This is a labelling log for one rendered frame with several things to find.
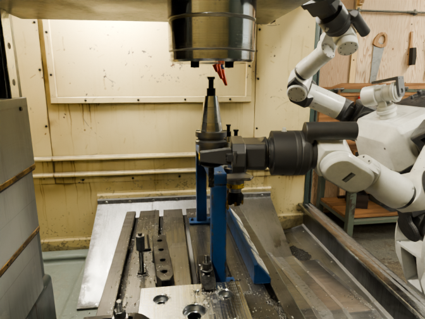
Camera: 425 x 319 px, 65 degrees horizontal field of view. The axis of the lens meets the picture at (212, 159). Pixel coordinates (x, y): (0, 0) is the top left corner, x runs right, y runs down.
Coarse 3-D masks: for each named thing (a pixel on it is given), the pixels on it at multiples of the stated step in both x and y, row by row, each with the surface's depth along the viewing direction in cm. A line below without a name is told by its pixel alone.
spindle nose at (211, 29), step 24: (168, 0) 58; (192, 0) 54; (216, 0) 53; (240, 0) 55; (168, 24) 59; (192, 24) 55; (216, 24) 54; (240, 24) 55; (168, 48) 61; (192, 48) 55; (216, 48) 55; (240, 48) 56
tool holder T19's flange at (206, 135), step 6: (198, 132) 64; (204, 132) 64; (210, 132) 64; (216, 132) 64; (222, 132) 64; (198, 138) 65; (204, 138) 63; (210, 138) 63; (216, 138) 63; (222, 138) 64; (198, 144) 65; (204, 144) 64; (210, 144) 63; (216, 144) 64; (222, 144) 64
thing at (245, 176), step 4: (228, 176) 86; (232, 176) 86; (236, 176) 86; (240, 176) 86; (244, 176) 86; (248, 176) 86; (252, 176) 87; (228, 180) 84; (232, 180) 84; (236, 180) 84; (240, 180) 84; (244, 180) 84; (248, 180) 85
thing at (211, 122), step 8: (208, 96) 63; (216, 96) 64; (208, 104) 63; (216, 104) 64; (208, 112) 64; (216, 112) 64; (208, 120) 64; (216, 120) 64; (200, 128) 65; (208, 128) 64; (216, 128) 64
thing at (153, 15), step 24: (0, 0) 65; (24, 0) 65; (48, 0) 65; (72, 0) 65; (96, 0) 65; (120, 0) 65; (144, 0) 65; (264, 0) 65; (288, 0) 65; (264, 24) 94
